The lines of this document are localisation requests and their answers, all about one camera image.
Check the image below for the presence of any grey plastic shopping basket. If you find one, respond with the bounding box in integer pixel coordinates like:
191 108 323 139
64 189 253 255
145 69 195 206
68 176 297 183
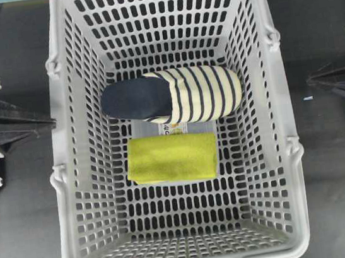
25 0 319 258

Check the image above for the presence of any navy striped cream slipper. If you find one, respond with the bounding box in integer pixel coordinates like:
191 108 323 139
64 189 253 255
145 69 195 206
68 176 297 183
100 65 243 124

